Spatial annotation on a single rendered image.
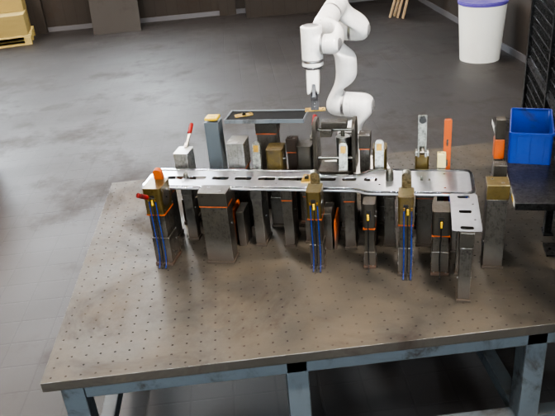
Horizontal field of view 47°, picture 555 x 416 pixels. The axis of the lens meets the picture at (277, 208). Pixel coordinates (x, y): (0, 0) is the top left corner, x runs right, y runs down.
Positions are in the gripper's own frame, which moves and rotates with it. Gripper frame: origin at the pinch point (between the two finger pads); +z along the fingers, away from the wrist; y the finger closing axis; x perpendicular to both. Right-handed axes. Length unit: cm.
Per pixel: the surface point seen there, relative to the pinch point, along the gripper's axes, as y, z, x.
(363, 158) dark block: -6.7, 28.1, 19.8
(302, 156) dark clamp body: -7.4, 26.0, -6.5
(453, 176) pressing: 13, 29, 55
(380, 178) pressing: 11.9, 29.1, 25.4
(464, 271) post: 57, 45, 51
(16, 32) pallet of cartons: -791, 118, -504
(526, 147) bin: 11, 18, 82
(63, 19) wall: -898, 121, -464
